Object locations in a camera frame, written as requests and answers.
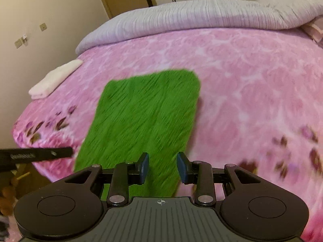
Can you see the wall socket with plug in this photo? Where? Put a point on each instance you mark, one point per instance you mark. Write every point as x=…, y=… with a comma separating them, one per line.
x=20, y=41

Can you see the pink pillow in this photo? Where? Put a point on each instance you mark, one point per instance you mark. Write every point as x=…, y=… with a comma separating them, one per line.
x=314, y=30

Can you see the pink floral blanket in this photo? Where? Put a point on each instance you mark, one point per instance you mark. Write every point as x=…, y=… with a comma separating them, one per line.
x=252, y=100

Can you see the brown wooden clutter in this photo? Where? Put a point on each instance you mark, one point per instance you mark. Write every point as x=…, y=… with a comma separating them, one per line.
x=11, y=194

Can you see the wall switch plate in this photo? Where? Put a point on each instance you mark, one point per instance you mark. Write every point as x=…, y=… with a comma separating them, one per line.
x=43, y=26

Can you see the green knitted sweater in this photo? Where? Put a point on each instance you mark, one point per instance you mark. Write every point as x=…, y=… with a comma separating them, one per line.
x=146, y=121

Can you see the lilac ribbed duvet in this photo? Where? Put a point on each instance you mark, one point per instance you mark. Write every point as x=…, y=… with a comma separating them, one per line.
x=191, y=17

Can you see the folded white towel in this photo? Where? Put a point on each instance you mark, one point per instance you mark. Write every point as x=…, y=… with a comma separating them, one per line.
x=53, y=79

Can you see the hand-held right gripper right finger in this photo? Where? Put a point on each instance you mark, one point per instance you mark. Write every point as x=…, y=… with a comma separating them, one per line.
x=182, y=168

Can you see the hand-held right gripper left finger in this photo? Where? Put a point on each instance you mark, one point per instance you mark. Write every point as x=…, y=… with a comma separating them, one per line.
x=145, y=167

